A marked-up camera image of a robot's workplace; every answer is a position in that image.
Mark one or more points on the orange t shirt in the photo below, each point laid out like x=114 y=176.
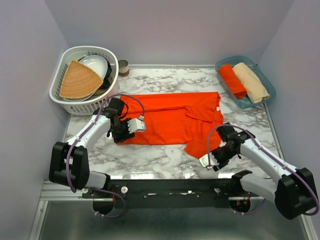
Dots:
x=231 y=80
x=177 y=118

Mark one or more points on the white bowl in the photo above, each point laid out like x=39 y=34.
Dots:
x=96 y=63

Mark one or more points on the woven wicker fan tray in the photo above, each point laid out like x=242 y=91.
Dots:
x=79 y=81

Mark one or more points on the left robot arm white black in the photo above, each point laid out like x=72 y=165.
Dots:
x=69 y=165

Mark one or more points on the dark dish in basket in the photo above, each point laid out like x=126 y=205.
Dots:
x=106 y=83

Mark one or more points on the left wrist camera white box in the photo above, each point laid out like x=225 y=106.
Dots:
x=136 y=125

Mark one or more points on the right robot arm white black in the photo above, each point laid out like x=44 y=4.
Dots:
x=292 y=190

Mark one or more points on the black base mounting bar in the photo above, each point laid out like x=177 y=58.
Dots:
x=171 y=193

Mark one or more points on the blue transparent plastic bin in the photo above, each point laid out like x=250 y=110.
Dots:
x=245 y=102

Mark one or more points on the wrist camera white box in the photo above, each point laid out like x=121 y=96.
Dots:
x=208 y=161
x=136 y=125

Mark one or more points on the white plastic basket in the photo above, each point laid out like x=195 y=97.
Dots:
x=87 y=106

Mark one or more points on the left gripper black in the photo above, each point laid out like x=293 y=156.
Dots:
x=119 y=138

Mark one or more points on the rolled orange t shirt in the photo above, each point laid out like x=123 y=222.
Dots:
x=231 y=80

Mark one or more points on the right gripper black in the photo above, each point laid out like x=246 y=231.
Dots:
x=222 y=164

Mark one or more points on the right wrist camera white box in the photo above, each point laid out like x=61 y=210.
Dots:
x=208 y=161

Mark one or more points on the rolled beige t shirt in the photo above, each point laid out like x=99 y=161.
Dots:
x=254 y=87

